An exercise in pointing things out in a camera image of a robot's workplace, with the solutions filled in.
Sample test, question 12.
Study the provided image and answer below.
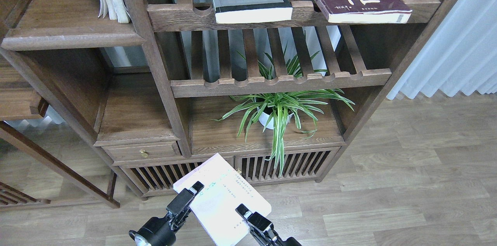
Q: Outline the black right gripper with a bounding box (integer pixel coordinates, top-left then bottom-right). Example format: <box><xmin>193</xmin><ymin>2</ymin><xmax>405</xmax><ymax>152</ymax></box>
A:
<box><xmin>235</xmin><ymin>204</ymin><xmax>302</xmax><ymax>246</ymax></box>

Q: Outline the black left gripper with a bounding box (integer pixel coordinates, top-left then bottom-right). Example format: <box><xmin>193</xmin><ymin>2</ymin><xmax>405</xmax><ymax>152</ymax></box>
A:
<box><xmin>129</xmin><ymin>181</ymin><xmax>204</xmax><ymax>246</ymax></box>

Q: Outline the pale lavender book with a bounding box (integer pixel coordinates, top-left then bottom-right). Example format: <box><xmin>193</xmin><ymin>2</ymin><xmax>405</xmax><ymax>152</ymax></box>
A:
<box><xmin>173</xmin><ymin>154</ymin><xmax>272</xmax><ymax>246</ymax></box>

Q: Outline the brass drawer knob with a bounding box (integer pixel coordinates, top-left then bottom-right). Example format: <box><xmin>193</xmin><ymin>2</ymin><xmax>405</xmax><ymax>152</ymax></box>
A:
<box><xmin>139</xmin><ymin>149</ymin><xmax>149</xmax><ymax>158</ymax></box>

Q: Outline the white plant pot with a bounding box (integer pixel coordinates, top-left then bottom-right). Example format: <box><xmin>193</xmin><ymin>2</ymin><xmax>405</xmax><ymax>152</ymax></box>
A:
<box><xmin>256</xmin><ymin>107</ymin><xmax>293</xmax><ymax>130</ymax></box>

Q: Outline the green spider plant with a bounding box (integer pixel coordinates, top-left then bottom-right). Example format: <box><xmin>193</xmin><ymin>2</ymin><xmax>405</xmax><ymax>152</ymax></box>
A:
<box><xmin>212</xmin><ymin>31</ymin><xmax>355</xmax><ymax>177</ymax></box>

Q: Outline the dark wooden bookshelf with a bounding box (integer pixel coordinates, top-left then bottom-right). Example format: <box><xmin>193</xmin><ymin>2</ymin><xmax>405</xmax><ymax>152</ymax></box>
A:
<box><xmin>1</xmin><ymin>0</ymin><xmax>457</xmax><ymax>198</ymax></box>

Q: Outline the wooden side furniture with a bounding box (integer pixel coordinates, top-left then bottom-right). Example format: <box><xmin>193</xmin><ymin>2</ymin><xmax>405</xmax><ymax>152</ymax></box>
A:
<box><xmin>0</xmin><ymin>57</ymin><xmax>120</xmax><ymax>209</ymax></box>

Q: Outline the white curtain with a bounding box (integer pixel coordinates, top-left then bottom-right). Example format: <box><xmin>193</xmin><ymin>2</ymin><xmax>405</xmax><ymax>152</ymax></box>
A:
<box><xmin>386</xmin><ymin>0</ymin><xmax>497</xmax><ymax>100</ymax></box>

